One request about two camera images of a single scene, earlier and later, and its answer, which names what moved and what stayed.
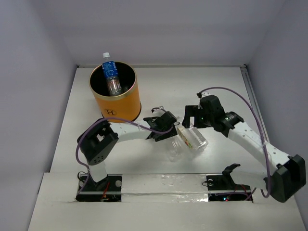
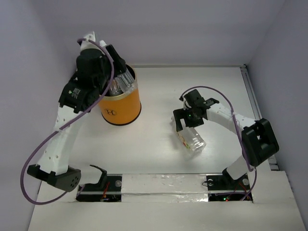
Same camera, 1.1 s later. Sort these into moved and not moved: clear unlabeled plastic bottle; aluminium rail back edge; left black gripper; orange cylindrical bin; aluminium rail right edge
Moved: left black gripper; clear unlabeled plastic bottle
Not moved: orange cylindrical bin; aluminium rail back edge; aluminium rail right edge
